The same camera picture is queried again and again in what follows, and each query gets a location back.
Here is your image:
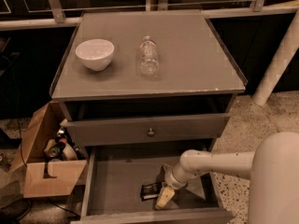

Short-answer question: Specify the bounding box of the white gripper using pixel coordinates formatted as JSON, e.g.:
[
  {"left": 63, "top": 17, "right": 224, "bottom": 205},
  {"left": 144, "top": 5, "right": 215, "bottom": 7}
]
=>
[{"left": 155, "top": 163, "right": 191, "bottom": 210}]

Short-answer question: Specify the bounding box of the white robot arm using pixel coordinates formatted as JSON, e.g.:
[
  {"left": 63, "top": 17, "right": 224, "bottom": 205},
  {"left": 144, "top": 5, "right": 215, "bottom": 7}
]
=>
[{"left": 155, "top": 132, "right": 299, "bottom": 224}]

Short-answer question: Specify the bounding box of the grey open middle drawer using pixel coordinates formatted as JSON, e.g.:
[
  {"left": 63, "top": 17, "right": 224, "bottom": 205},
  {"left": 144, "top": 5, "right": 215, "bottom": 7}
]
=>
[{"left": 71, "top": 141, "right": 234, "bottom": 224}]

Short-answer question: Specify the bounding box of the round metal drawer knob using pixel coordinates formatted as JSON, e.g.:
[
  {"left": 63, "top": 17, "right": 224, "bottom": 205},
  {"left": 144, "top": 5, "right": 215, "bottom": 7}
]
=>
[{"left": 148, "top": 128, "right": 155, "bottom": 137}]

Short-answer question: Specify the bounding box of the grey top drawer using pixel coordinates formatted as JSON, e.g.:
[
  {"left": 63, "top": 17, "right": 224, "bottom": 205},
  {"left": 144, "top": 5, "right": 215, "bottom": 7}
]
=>
[{"left": 66, "top": 113, "right": 230, "bottom": 147}]

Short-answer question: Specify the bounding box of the grey drawer cabinet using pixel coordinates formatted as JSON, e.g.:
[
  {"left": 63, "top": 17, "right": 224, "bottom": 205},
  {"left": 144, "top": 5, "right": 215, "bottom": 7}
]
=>
[{"left": 50, "top": 10, "right": 249, "bottom": 156}]

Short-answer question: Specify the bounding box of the white cup in box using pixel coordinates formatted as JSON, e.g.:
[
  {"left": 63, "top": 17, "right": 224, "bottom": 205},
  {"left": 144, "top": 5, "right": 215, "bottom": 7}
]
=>
[{"left": 63, "top": 144, "right": 78, "bottom": 161}]

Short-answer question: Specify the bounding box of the dark can in box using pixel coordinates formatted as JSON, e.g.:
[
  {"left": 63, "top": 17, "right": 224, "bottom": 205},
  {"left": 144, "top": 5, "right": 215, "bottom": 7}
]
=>
[{"left": 48, "top": 142, "right": 65, "bottom": 158}]

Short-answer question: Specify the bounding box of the cardboard box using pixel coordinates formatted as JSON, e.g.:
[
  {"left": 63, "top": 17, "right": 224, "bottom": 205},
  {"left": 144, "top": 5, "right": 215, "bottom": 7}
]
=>
[{"left": 9, "top": 102, "right": 88, "bottom": 198}]

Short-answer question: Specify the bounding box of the clear plastic water bottle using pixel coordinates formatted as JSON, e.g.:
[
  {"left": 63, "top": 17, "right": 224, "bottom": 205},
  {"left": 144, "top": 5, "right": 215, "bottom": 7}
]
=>
[{"left": 138, "top": 36, "right": 160, "bottom": 77}]

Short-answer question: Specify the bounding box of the white ceramic bowl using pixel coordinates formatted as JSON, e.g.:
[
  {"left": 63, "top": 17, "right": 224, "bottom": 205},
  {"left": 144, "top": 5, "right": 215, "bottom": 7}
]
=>
[{"left": 75, "top": 39, "right": 115, "bottom": 71}]

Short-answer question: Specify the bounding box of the metal railing frame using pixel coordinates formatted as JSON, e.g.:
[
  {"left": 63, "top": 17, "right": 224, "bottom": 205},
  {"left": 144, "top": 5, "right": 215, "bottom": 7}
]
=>
[{"left": 0, "top": 0, "right": 298, "bottom": 31}]

